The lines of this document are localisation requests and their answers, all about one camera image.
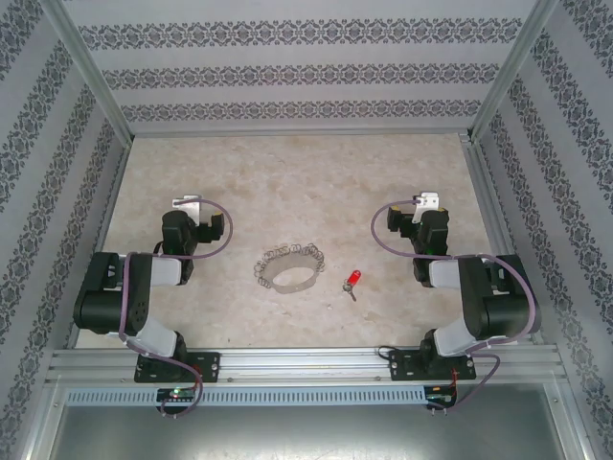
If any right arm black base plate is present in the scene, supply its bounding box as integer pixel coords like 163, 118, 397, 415
388, 348, 478, 383

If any aluminium frame post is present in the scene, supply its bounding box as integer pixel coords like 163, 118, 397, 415
40, 0, 135, 141
470, 0, 559, 141

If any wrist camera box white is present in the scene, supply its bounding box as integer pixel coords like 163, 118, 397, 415
411, 190, 441, 224
172, 194, 205, 224

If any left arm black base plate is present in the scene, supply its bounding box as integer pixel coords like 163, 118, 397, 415
133, 352, 222, 384

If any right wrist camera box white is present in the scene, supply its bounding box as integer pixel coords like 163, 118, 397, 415
411, 190, 441, 224

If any aluminium frame crossbar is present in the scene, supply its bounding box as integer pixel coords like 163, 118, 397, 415
128, 128, 475, 141

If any aluminium mounting rail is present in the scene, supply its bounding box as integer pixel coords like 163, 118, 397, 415
45, 347, 569, 384

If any grey metal sheet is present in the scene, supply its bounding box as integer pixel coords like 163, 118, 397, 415
28, 382, 591, 460

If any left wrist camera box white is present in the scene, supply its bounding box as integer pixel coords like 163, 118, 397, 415
172, 194, 205, 224

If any key with red tag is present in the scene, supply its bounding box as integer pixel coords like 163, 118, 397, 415
341, 269, 364, 303

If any metal keyring with small rings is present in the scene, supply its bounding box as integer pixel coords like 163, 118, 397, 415
252, 242, 327, 294

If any slotted grey cable duct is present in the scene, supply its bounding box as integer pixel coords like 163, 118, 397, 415
64, 386, 427, 406

